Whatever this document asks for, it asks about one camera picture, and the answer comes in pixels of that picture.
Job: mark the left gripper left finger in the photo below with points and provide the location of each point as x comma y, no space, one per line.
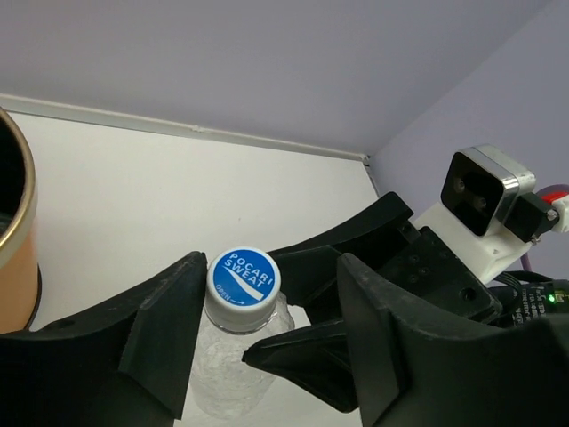
123,362

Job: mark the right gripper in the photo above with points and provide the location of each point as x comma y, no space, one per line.
382,237

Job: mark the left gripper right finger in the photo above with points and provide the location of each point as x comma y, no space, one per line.
415,364

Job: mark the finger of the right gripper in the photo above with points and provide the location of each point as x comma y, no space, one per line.
314,358

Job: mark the clear bottle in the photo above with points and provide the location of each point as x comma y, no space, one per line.
243,304

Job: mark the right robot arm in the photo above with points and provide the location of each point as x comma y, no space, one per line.
538,293

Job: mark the orange cylindrical bin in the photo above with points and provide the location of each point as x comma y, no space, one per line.
21,280

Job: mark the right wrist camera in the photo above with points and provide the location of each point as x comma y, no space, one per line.
490,214

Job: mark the aluminium table edge rail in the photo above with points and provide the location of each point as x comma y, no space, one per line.
79,114

